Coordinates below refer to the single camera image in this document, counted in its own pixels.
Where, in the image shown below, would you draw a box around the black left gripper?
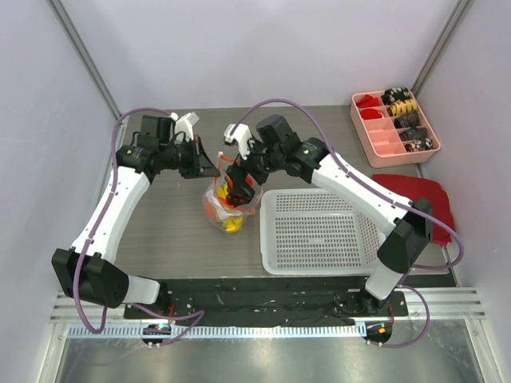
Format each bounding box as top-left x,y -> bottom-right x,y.
160,135 -> 220,180

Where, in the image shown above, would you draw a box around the dark red toy grapes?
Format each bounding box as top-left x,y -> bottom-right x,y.
225,193 -> 252,207

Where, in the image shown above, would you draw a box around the clear zip bag orange zipper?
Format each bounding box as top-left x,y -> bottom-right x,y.
202,152 -> 263,234

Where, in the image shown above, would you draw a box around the orange toy pumpkin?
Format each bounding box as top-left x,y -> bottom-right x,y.
203,199 -> 220,222

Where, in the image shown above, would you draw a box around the yellow toy banana bunch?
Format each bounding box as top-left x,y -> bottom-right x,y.
215,182 -> 244,233

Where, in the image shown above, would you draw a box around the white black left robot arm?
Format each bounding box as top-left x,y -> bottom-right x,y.
51,112 -> 220,318

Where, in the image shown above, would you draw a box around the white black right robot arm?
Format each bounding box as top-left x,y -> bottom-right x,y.
224,115 -> 433,315

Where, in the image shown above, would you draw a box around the white perforated plastic basket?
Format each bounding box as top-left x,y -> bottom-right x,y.
259,188 -> 384,276

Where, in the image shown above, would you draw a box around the red cloth piece lower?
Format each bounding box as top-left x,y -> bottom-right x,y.
359,109 -> 383,120

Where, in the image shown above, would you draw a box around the red cloth piece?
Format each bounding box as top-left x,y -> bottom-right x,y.
356,94 -> 380,109
359,109 -> 383,120

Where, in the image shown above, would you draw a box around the pink compartment tray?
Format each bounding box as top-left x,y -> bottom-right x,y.
350,91 -> 442,168

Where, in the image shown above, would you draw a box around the red cloth piece upper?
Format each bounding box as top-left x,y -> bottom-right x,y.
356,94 -> 380,109

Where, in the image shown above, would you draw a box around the folded red cloth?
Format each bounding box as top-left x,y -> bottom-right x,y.
372,174 -> 455,229

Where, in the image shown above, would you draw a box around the yellow striped rolled cloth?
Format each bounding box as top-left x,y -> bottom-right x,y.
386,99 -> 418,116

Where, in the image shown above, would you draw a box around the black floral rolled cloth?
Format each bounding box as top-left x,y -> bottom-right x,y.
381,87 -> 411,105

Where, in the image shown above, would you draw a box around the dark patterned rolled cloth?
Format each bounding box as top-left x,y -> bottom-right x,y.
399,127 -> 428,141

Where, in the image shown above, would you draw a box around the dark dotted rolled cloth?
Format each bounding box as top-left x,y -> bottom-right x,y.
404,137 -> 434,152

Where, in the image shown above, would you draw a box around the dark brown rolled cloth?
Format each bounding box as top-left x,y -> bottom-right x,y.
394,110 -> 420,128

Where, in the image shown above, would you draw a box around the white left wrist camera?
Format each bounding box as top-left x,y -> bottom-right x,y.
169,112 -> 200,144

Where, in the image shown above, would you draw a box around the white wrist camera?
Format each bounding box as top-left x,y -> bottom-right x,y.
169,112 -> 200,144
224,124 -> 255,160

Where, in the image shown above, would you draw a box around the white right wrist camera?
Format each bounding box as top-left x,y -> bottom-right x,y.
224,124 -> 255,160

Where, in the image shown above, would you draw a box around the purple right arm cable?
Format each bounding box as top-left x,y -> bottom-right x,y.
229,98 -> 465,349

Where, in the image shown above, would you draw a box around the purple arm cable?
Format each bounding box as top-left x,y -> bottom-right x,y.
229,98 -> 465,349
73,105 -> 205,345

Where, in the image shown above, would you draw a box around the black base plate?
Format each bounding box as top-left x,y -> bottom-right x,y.
148,277 -> 409,328

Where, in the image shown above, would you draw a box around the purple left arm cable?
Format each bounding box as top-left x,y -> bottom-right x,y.
73,105 -> 205,345

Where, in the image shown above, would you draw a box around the white slotted cable duct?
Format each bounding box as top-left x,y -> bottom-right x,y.
67,322 -> 366,339

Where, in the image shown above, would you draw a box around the aluminium frame rail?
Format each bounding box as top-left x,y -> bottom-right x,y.
46,0 -> 121,118

